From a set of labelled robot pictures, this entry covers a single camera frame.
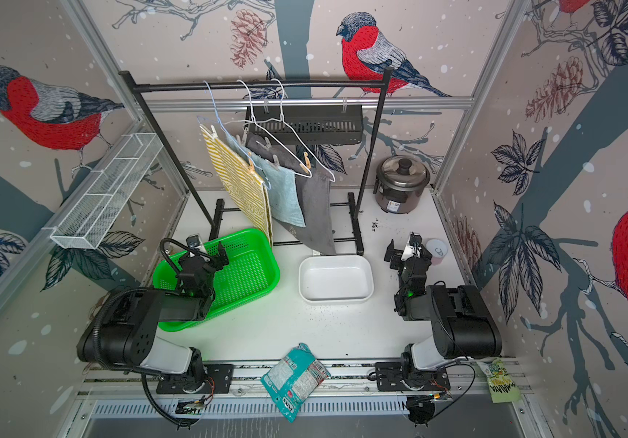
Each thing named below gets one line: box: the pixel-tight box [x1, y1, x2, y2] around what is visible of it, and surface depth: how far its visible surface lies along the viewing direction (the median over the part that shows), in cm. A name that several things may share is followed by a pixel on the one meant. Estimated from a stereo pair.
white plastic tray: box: [298, 255, 375, 303], surface depth 93 cm
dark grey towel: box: [244, 131, 336, 255], surface depth 82 cm
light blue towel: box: [225, 131, 307, 229], surface depth 83 cm
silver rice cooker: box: [373, 155, 431, 215], surface depth 103 cm
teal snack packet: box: [261, 342, 332, 423], surface depth 73 cm
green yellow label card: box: [475, 357, 522, 404], surface depth 73 cm
